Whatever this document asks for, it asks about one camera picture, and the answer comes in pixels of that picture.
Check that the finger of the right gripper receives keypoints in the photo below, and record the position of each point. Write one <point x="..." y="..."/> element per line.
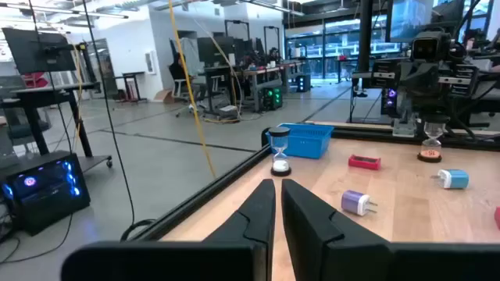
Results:
<point x="433" y="82"/>
<point x="414" y="82"/>

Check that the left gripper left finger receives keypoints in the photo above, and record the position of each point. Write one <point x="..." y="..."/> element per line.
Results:
<point x="250" y="234"/>

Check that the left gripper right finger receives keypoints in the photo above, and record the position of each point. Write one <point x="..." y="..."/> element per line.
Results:
<point x="312" y="242"/>

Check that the purple white plug charger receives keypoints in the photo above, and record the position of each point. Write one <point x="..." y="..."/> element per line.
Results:
<point x="353" y="201"/>

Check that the orange sand hourglass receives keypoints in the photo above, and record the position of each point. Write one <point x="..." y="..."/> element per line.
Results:
<point x="431" y="153"/>

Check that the white sand hourglass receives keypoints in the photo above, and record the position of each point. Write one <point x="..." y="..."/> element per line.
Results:
<point x="280" y="166"/>

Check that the red plastic pencil sharpener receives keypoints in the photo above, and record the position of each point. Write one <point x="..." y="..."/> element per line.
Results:
<point x="497" y="218"/>
<point x="364" y="162"/>

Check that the blue white plug charger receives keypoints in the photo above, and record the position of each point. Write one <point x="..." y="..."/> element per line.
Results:
<point x="455" y="179"/>

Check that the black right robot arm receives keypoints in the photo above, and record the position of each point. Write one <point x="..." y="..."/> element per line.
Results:
<point x="426" y="103"/>

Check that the office chair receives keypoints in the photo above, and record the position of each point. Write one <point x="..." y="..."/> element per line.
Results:
<point x="181" y="91"/>

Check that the purple lit computer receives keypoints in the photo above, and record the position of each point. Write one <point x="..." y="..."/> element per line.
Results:
<point x="390" y="102"/>

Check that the black stand pole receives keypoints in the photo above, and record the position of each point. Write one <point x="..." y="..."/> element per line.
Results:
<point x="365" y="39"/>

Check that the black computer tower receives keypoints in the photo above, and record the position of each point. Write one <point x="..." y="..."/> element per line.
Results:
<point x="302" y="82"/>

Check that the blue plastic basket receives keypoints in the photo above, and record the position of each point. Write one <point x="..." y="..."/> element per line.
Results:
<point x="308" y="142"/>

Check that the green lit computer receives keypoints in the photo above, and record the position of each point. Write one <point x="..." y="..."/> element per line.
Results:
<point x="272" y="97"/>

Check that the long wooden desk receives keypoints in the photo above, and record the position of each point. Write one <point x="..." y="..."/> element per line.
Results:
<point x="265" y="72"/>

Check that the grey floor box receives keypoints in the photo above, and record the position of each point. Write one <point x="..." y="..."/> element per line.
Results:
<point x="228" y="112"/>

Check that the cardboard box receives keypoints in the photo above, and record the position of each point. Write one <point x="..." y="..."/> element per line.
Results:
<point x="162" y="96"/>

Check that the black desk monitor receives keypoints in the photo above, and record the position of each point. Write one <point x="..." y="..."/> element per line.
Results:
<point x="215" y="50"/>

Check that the small black side table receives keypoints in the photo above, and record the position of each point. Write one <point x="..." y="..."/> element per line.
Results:
<point x="133" y="74"/>

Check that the glowing computer tower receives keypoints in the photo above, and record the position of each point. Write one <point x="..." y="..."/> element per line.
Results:
<point x="43" y="195"/>

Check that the black rolling cart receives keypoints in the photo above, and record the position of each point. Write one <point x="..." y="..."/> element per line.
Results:
<point x="51" y="87"/>

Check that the red chair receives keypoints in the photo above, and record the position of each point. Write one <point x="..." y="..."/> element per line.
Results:
<point x="33" y="80"/>

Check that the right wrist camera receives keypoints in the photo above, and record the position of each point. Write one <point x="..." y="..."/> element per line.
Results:
<point x="427" y="46"/>

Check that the black aluminium table frame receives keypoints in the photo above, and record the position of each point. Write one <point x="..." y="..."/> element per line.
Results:
<point x="203" y="195"/>

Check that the large wall screen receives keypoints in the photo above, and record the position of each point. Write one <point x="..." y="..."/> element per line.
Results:
<point x="414" y="15"/>

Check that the white wall panel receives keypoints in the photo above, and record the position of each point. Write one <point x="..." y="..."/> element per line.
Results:
<point x="150" y="62"/>

